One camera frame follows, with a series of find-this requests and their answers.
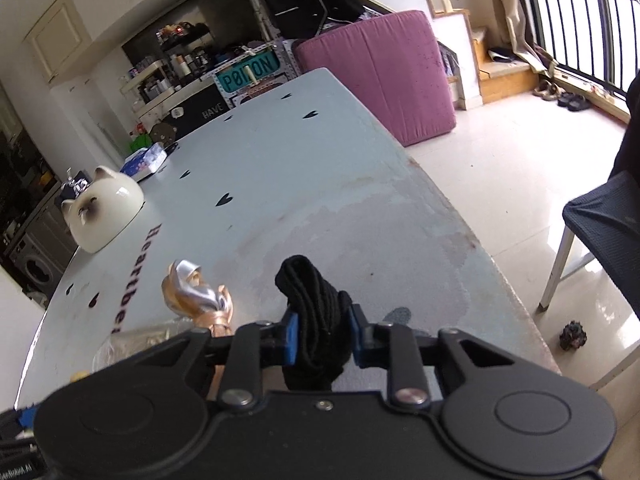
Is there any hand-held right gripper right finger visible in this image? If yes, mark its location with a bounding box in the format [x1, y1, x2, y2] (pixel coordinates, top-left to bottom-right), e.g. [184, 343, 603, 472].
[349, 303, 522, 408]

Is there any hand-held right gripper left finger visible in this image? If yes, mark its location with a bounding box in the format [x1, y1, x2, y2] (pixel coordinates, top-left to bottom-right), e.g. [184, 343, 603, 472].
[130, 309, 301, 407]

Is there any black fabric headband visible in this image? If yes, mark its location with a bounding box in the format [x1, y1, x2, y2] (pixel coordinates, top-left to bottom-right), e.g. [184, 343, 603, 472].
[274, 255, 353, 392]

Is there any bag of beige hair ties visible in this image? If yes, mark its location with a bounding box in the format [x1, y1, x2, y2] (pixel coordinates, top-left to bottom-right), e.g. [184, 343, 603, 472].
[92, 317, 201, 371]

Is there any washing machine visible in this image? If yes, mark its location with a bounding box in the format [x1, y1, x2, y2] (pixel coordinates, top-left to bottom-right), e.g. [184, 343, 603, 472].
[7, 230, 66, 306]

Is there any small dark floor object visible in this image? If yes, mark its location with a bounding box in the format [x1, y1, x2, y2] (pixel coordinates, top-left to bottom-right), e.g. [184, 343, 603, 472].
[559, 322, 588, 351]

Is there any white cat-shaped ceramic bowl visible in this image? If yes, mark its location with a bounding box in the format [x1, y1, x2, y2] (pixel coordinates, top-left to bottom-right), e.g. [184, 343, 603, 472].
[60, 165, 146, 254]

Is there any blue tissue pack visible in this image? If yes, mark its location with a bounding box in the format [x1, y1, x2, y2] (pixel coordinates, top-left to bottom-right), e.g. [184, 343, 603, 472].
[120, 141, 168, 183]

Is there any black printed cloth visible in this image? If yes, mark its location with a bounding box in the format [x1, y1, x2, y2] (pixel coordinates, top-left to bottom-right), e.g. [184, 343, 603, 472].
[145, 85, 233, 146]

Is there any pink folded mattress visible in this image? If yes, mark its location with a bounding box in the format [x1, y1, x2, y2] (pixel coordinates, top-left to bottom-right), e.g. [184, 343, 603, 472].
[291, 9, 458, 147]

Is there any navy covered chair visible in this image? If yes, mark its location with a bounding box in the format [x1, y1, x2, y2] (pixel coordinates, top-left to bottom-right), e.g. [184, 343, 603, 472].
[537, 60, 640, 392]

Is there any teal sign plate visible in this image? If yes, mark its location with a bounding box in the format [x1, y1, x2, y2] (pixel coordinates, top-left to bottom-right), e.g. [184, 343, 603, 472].
[215, 52, 281, 95]

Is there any white organizer with bottles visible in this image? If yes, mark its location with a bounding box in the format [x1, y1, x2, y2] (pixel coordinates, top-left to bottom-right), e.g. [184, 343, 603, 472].
[120, 60, 183, 111]

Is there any wooden stair step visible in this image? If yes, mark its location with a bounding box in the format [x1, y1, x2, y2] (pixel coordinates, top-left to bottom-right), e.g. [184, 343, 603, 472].
[470, 25, 538, 106]

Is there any black sandal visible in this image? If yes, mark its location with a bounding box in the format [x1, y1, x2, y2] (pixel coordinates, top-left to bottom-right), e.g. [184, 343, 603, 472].
[557, 91, 591, 112]

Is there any beige curtain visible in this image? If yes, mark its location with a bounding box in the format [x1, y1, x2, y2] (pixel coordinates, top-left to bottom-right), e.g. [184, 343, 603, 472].
[500, 0, 556, 73]

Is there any cream cabinet door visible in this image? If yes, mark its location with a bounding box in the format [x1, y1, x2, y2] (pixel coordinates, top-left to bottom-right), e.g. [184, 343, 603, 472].
[22, 0, 93, 83]

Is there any balcony window with railing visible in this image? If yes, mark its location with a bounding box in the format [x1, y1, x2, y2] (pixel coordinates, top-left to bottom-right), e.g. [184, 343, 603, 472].
[515, 0, 640, 121]

